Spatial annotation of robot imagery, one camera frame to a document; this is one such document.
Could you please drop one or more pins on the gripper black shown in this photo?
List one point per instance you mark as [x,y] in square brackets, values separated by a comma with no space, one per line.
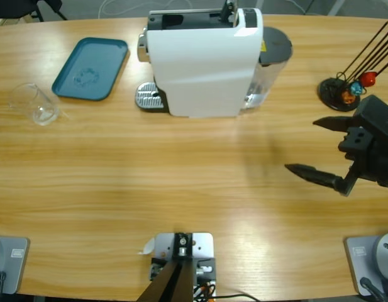
[382,157]
[8,7]

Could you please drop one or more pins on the red coffee capsule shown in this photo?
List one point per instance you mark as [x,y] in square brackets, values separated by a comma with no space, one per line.
[368,78]

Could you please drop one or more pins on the white capsule coffee machine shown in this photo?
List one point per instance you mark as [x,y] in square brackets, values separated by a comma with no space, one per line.
[200,72]

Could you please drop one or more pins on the orange coffee capsule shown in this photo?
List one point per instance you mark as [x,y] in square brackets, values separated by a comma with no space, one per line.
[348,97]

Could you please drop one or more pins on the blue coffee capsule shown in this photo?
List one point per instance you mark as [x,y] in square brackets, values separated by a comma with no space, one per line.
[357,88]

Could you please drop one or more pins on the black chair legs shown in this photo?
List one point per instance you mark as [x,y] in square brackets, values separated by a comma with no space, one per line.
[52,6]

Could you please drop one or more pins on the black capsule holder with rods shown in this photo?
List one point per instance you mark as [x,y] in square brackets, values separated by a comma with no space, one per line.
[330,94]

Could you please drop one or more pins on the teal plastic tray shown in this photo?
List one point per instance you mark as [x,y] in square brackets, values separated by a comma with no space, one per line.
[96,56]

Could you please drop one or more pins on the clear glass cup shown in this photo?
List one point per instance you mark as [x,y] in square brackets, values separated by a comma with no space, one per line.
[44,114]

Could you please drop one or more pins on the clear water tank black lid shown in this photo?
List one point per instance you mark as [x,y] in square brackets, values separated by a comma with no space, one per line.
[275,44]

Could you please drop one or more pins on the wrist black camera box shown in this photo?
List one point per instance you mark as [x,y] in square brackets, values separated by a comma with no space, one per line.
[374,111]

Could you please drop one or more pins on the arm grey base plate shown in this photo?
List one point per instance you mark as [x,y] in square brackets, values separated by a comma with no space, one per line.
[14,267]
[363,264]

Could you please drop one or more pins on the grey metal frame leg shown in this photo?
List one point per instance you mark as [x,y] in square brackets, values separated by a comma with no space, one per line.
[336,7]

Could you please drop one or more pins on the white mount block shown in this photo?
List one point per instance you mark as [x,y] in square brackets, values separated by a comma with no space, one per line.
[203,242]

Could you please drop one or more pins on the dark camera post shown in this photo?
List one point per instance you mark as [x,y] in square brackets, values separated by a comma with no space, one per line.
[178,283]

